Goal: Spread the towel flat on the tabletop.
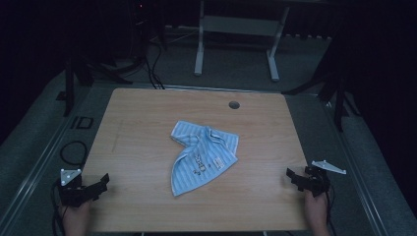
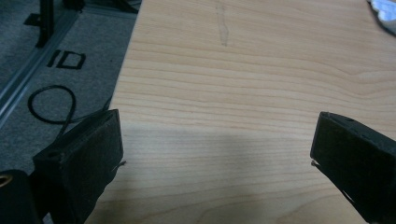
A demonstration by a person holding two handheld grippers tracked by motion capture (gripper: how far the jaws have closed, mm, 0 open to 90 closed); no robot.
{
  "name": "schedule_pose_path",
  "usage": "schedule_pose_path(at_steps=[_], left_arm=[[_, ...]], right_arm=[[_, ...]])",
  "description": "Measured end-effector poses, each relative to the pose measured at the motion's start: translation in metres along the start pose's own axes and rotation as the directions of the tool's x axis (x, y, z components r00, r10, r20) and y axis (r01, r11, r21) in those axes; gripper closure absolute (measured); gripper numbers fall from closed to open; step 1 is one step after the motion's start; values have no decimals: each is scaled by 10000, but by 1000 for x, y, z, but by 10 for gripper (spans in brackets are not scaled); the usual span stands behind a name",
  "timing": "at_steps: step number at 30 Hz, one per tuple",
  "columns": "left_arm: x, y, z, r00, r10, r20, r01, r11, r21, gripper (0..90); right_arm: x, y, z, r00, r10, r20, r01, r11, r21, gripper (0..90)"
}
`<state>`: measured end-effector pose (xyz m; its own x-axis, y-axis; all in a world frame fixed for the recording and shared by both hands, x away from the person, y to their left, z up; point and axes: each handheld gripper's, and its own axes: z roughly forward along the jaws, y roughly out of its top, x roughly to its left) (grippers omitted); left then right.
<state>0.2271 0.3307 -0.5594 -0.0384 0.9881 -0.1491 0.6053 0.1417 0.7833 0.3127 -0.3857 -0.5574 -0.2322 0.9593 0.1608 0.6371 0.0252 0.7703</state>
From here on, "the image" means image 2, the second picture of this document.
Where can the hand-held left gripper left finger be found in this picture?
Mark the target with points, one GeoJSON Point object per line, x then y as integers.
{"type": "Point", "coordinates": [81, 161]}

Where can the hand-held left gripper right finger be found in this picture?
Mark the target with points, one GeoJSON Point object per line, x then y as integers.
{"type": "Point", "coordinates": [358, 161]}

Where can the blue striped cloth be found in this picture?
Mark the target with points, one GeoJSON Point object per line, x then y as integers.
{"type": "Point", "coordinates": [386, 11]}

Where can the black tape floor marking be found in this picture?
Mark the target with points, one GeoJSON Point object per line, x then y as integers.
{"type": "Point", "coordinates": [53, 58]}

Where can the long metal floor rail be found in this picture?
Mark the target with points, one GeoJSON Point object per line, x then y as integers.
{"type": "Point", "coordinates": [31, 65]}

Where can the black metal stand post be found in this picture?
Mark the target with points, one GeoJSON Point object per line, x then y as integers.
{"type": "Point", "coordinates": [46, 21]}

